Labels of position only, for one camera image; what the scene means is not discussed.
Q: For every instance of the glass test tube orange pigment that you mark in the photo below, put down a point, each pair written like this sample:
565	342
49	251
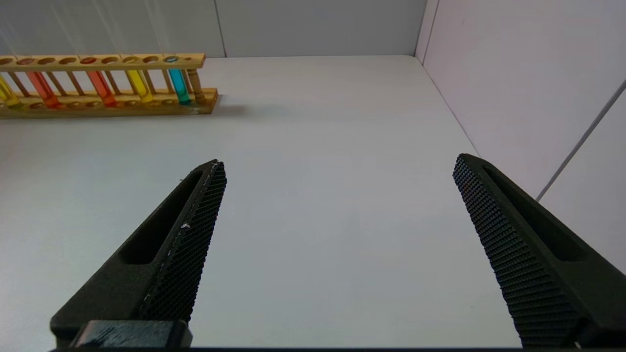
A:
44	90
102	88

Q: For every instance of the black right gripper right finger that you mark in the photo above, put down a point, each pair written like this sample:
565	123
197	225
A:
533	264

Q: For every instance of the glass test tube yellow pigment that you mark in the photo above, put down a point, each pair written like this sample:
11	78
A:
7	95
139	85

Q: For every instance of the glass test tube blue pigment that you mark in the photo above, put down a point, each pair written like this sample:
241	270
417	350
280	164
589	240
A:
179	85

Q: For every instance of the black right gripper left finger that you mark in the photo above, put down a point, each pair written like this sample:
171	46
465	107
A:
171	254

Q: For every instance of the wooden test tube rack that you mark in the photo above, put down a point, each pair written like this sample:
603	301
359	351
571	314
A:
112	105

